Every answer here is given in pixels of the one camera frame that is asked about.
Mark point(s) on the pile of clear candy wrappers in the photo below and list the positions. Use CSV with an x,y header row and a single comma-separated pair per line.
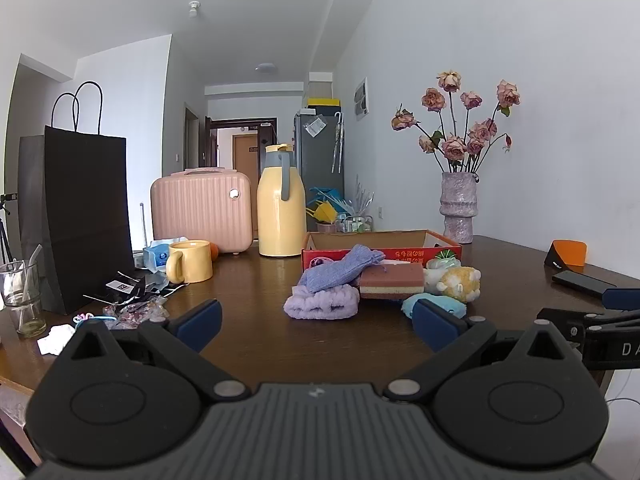
x,y
137,312

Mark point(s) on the blue knitted pouch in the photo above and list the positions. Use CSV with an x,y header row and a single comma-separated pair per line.
x,y
340,267

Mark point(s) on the black paper bag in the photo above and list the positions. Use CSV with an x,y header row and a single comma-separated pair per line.
x,y
85,210

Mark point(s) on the white wall panel box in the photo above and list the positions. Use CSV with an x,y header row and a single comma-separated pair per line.
x,y
360,97

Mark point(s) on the yellow white hamster plush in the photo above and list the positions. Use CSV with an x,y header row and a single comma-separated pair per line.
x,y
460,282

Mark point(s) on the black tripod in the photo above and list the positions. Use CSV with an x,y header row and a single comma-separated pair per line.
x,y
7,199

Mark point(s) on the grey paper bag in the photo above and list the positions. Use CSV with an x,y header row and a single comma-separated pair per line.
x,y
32,200

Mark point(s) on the red cardboard box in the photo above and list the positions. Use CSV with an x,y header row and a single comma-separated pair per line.
x,y
327,259

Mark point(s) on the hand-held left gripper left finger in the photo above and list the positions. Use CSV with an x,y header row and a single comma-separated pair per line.
x,y
200,322

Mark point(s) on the white straw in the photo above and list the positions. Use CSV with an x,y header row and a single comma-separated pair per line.
x,y
35,257

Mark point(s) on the white ceiling bulb socket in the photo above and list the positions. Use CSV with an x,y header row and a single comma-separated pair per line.
x,y
194,8

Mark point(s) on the cabbage plush toy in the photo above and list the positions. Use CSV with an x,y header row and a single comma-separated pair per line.
x,y
442,259

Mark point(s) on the purple fluffy headband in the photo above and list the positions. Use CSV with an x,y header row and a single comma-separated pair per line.
x,y
320,305

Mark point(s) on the grey refrigerator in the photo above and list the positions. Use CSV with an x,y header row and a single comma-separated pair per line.
x,y
315,160

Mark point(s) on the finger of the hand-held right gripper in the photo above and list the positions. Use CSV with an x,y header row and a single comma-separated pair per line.
x,y
565,317
622,299

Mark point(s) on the black power bank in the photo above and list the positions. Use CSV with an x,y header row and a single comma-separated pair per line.
x,y
582,282

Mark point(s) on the orange fruit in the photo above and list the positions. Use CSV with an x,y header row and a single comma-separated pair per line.
x,y
215,251

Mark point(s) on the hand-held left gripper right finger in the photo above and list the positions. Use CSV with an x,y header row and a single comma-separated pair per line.
x,y
435,325

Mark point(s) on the pink yellow sponge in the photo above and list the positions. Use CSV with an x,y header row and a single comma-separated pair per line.
x,y
392,277

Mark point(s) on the orange black wedge stand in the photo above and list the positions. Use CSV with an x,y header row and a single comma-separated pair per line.
x,y
570,252

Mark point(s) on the purple ceramic vase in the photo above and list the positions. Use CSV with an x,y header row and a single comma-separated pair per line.
x,y
459,205

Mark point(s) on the black foil packet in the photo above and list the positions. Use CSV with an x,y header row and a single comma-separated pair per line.
x,y
122,287

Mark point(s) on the dried pink roses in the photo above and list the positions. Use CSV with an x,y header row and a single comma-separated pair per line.
x,y
455,147

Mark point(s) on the blue white plastic pack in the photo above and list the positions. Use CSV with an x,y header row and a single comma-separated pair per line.
x,y
160,257

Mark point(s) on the dark door frame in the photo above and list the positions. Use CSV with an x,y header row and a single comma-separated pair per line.
x,y
240,122

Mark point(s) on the blue plastic item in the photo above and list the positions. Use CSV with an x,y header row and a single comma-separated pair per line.
x,y
325,192

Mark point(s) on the round ceiling lamp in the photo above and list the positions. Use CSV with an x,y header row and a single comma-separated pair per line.
x,y
266,67

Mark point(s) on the yellow thermos jug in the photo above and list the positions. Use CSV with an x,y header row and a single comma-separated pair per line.
x,y
280,210

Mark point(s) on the pink ribbed suitcase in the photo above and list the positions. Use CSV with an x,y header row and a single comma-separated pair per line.
x,y
200,210

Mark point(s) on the clear folded umbrella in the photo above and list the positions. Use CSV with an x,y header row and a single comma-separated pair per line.
x,y
337,140

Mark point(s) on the yellow mug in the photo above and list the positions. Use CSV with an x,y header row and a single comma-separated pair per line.
x,y
192,262

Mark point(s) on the paper note on refrigerator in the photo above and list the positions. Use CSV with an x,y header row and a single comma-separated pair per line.
x,y
315,126

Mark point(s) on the light blue plush toy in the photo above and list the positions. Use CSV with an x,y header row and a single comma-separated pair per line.
x,y
415,302

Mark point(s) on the yellow storage box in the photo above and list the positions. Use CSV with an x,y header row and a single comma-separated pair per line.
x,y
322,103

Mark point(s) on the white paper scrap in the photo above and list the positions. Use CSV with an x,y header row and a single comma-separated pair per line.
x,y
55,340

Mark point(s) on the brown wooden door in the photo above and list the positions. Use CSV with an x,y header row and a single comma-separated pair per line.
x,y
246,155

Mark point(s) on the clear drinking glass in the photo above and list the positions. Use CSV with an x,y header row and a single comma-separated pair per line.
x,y
22,305

